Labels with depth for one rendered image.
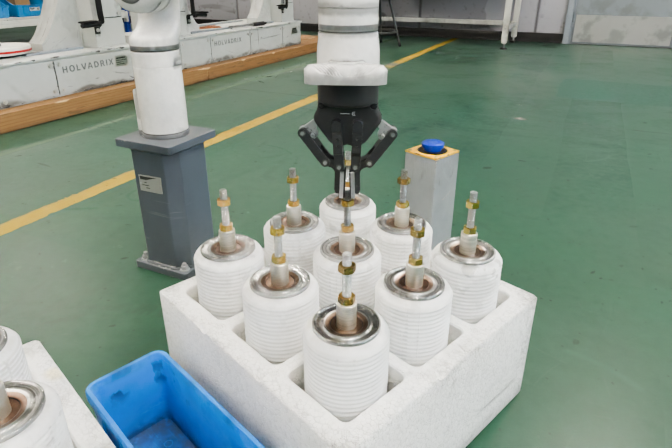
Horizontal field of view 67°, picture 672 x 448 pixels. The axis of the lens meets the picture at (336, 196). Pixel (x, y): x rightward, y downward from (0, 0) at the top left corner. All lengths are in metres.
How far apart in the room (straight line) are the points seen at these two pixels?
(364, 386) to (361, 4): 0.41
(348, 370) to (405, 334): 0.11
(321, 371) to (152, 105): 0.68
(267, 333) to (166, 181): 0.53
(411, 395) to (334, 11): 0.43
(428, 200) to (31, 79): 2.11
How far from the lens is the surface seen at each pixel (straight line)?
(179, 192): 1.10
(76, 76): 2.84
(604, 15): 5.71
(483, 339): 0.70
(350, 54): 0.60
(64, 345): 1.06
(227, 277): 0.71
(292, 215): 0.78
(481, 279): 0.71
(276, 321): 0.63
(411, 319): 0.63
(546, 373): 0.96
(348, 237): 0.70
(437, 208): 0.95
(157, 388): 0.82
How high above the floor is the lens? 0.60
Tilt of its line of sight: 23 degrees down
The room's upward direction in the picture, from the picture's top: straight up
